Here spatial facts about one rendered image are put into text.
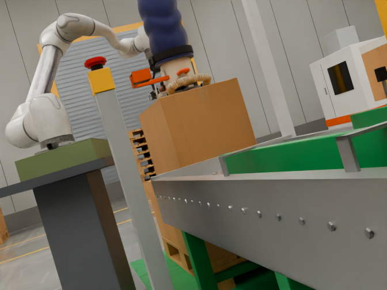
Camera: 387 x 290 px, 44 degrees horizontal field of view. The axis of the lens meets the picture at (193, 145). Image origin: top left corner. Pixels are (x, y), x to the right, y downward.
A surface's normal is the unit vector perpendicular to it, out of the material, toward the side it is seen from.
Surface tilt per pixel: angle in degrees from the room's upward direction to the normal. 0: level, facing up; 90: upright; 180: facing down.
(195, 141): 90
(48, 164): 90
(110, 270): 90
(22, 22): 90
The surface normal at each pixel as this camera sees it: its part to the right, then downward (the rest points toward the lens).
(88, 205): -0.06, 0.02
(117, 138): 0.24, -0.07
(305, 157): -0.93, 0.28
